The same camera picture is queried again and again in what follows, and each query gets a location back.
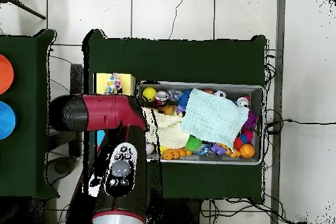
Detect cream waffle cloth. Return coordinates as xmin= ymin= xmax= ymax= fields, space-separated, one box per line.
xmin=142 ymin=106 xmax=190 ymax=150

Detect small polka dot paper ball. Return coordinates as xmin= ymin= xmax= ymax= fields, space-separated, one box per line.
xmin=104 ymin=72 xmax=123 ymax=95

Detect wooden box three round holes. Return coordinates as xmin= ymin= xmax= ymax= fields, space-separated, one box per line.
xmin=93 ymin=72 xmax=137 ymax=154

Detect yellow ball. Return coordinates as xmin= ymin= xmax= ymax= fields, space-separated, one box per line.
xmin=142 ymin=87 xmax=158 ymax=102

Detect orange rubber toy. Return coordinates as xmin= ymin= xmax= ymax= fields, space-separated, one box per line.
xmin=161 ymin=148 xmax=193 ymax=161

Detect mint waffle cloth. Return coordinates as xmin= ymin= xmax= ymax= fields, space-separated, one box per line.
xmin=180 ymin=87 xmax=250 ymax=148

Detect dark green table cloth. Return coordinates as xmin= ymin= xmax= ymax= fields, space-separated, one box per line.
xmin=0 ymin=28 xmax=60 ymax=200
xmin=81 ymin=28 xmax=268 ymax=205

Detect red and silver can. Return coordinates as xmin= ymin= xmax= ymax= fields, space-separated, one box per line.
xmin=236 ymin=95 xmax=252 ymax=109

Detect purple spiky toy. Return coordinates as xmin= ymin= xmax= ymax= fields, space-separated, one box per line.
xmin=242 ymin=110 xmax=261 ymax=131

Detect orange toy basketball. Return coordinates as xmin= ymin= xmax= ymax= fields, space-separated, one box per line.
xmin=239 ymin=143 xmax=256 ymax=160

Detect black upright panel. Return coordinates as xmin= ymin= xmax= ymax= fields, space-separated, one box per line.
xmin=70 ymin=63 xmax=84 ymax=158

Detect grey floor foot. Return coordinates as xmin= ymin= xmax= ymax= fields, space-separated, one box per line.
xmin=46 ymin=155 xmax=77 ymax=186

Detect blue round bowl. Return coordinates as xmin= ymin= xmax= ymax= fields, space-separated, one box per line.
xmin=0 ymin=100 xmax=18 ymax=141

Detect orange round bowl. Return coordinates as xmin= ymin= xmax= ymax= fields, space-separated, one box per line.
xmin=0 ymin=54 xmax=15 ymax=95

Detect dark tripod leg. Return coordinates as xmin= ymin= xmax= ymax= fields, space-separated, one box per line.
xmin=0 ymin=0 xmax=47 ymax=21

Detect silver wire mesh bin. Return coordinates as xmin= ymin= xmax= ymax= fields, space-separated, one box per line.
xmin=137 ymin=79 xmax=266 ymax=166

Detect black cable with plug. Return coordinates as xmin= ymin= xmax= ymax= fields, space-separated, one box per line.
xmin=264 ymin=108 xmax=336 ymax=135

